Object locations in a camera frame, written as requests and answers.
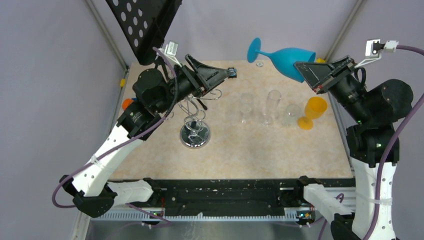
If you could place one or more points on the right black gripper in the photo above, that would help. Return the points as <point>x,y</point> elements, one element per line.
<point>314,72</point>

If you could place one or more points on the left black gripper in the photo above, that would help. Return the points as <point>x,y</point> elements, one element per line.
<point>211,76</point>

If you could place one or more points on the clear smooth wine glass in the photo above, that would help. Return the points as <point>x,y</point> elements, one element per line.
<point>246,105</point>

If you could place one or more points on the yellow wine glass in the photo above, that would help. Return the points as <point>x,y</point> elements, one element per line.
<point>314,109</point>

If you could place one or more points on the blue wine glass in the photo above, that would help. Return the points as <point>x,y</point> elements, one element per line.
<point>283,60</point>

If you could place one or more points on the clear patterned short glass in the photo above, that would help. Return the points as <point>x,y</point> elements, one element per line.
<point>291,114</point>

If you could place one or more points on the clear wine glass front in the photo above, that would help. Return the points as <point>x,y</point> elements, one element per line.
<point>270,113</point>

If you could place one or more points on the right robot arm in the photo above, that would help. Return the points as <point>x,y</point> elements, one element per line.
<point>373,146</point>

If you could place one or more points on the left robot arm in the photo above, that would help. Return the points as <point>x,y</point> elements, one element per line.
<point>157,90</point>

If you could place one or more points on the chrome wine glass rack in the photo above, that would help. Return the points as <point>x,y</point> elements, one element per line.
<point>195,133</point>

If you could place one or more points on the yellow corner clamp right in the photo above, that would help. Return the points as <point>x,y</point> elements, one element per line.
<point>320,60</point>

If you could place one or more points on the yellow corner clamp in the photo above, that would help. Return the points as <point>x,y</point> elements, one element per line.
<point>320,60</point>
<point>122,83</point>

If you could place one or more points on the small black blue toy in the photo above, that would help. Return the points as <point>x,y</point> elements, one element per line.
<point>233,72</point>

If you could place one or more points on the black perforated music stand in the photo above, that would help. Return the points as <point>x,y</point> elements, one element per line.
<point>145,24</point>

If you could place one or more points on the blue orange toy car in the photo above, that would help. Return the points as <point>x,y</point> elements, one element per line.
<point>127,102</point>

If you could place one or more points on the yellow corner clamp left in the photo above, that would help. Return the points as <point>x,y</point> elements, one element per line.
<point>122,83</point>

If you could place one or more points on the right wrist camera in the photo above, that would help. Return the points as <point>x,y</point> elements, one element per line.
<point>374,49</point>

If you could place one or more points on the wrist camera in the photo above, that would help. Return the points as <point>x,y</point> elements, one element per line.
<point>170,52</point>
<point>374,49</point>

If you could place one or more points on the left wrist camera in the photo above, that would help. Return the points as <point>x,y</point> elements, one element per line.
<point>170,52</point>

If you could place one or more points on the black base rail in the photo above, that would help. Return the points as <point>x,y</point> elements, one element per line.
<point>223,197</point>

